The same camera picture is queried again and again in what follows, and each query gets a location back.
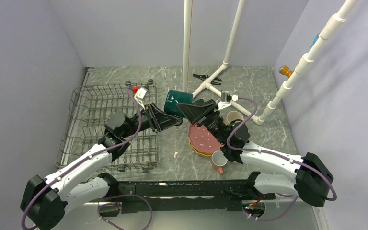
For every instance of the yellow plate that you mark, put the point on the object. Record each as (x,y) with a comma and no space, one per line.
(204,149)

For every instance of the black pliers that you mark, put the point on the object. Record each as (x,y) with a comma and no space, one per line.
(215,81)

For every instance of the dark green mug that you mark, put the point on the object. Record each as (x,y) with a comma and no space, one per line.
(173,98)

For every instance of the pink dotted plate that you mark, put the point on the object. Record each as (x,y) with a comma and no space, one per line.
(201,135)

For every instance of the cream yellow-green cup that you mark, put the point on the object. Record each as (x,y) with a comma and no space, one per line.
(233,116)

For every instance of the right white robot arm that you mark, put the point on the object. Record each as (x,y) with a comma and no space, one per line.
(304,176)

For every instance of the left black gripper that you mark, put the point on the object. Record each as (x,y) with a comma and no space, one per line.
(158,120)

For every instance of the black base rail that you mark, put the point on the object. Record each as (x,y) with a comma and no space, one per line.
(229,195)

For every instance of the white PVC diagonal pipe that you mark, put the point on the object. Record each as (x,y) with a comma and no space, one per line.
(331,27)

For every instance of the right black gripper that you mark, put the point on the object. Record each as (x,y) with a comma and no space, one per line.
(200,113)

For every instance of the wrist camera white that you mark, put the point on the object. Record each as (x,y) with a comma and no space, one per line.
(226,99)
(139,95)

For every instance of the pink mug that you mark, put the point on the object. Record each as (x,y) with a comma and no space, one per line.
(218,161)

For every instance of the white PVC pipe frame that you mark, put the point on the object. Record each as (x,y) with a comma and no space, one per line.
(188,7)

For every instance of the orange yellow wall fitting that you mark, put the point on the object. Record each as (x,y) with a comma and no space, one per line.
(286,71)

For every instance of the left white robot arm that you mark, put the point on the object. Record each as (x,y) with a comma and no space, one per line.
(46,200)

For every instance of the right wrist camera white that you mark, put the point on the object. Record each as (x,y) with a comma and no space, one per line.
(226,99)

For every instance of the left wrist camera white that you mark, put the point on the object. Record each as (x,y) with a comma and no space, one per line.
(139,95)

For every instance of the grey wire dish rack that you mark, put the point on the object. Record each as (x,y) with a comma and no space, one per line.
(90,108)

